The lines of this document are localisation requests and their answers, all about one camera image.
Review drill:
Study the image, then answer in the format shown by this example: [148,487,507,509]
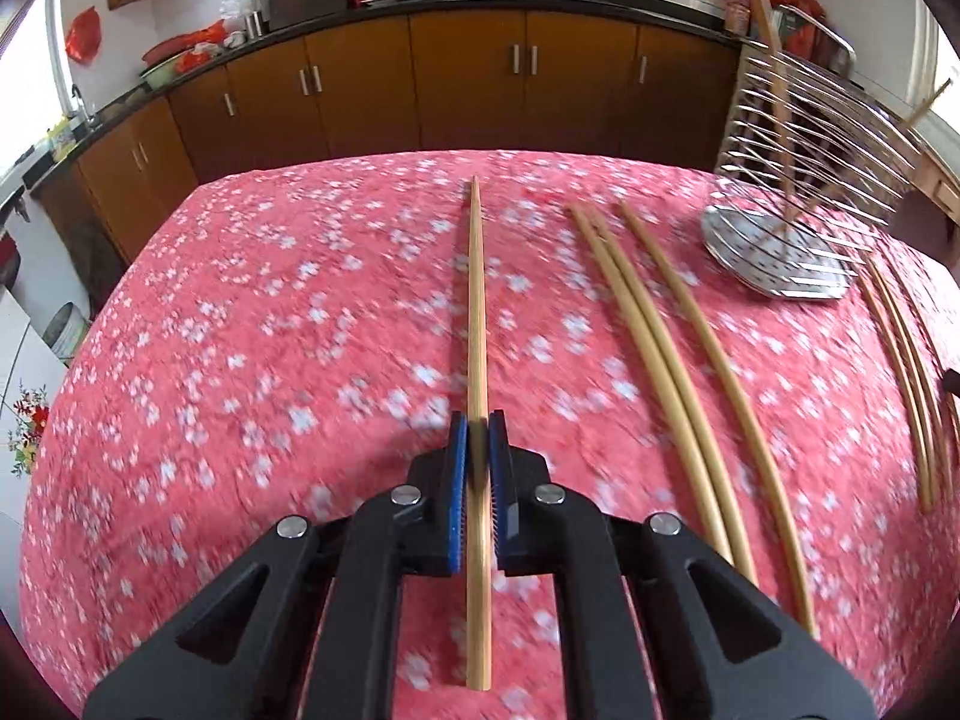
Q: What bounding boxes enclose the window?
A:
[0,0,76,188]

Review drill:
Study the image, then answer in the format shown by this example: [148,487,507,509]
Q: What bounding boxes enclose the brown base kitchen cabinets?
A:
[30,6,745,271]

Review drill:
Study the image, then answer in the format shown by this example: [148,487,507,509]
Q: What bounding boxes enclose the metal wire chopstick holder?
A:
[700,40,929,302]

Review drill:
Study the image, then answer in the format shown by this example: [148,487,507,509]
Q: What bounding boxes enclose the red bag on wall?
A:
[65,5,101,65]

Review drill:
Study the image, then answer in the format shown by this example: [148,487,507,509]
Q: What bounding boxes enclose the red bag on counter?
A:
[175,21,230,74]

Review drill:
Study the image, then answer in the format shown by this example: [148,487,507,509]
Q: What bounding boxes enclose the red plastic bags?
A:
[763,0,827,55]

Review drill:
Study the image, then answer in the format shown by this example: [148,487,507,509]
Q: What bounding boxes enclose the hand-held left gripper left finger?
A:
[82,411,470,720]

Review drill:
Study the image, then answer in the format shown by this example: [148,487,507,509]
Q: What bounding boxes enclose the wooden chopstick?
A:
[587,205,757,587]
[858,268,935,512]
[466,175,493,692]
[568,205,734,565]
[868,257,946,497]
[806,85,950,212]
[618,199,818,636]
[737,0,797,232]

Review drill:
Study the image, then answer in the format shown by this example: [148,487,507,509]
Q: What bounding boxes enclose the white paint bucket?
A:
[43,301,92,362]

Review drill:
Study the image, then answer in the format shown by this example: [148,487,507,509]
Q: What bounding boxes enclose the green basin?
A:
[140,52,190,90]

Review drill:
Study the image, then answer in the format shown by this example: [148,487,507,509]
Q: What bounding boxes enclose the beige side table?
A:
[911,124,960,227]

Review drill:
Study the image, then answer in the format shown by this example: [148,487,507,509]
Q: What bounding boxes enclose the white flower print cabinet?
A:
[0,292,68,533]

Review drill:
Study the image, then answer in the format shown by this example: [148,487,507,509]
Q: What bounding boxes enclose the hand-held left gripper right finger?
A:
[487,411,878,720]

